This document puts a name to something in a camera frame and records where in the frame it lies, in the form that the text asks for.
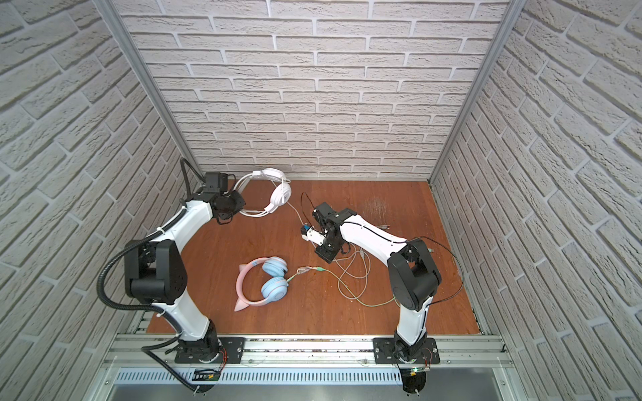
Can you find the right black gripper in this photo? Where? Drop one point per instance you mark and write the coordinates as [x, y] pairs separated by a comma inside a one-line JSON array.
[[323, 251]]

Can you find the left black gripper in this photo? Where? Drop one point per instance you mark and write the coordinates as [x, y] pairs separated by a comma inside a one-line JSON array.
[[230, 215]]

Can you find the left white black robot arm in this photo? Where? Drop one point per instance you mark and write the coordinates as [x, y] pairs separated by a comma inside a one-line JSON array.
[[155, 273]]

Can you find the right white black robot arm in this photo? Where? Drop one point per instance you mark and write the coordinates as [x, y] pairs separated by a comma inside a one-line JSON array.
[[414, 276]]

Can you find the pink blue cat-ear headphones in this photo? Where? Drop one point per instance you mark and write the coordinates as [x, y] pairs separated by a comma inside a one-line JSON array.
[[272, 290]]

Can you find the white perforated vent strip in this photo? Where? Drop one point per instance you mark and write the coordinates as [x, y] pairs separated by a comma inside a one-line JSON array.
[[237, 376]]

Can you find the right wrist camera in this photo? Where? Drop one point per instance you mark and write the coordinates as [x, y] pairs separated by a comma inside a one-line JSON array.
[[309, 234]]

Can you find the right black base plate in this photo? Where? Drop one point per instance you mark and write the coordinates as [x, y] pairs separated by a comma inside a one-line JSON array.
[[395, 351]]

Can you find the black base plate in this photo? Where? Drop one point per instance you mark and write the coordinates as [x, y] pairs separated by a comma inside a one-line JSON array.
[[395, 351], [208, 351]]

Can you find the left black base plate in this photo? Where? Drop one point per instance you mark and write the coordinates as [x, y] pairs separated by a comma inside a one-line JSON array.
[[208, 351]]

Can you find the aluminium mounting rail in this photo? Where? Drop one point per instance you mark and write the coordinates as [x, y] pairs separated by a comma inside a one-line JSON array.
[[322, 351]]

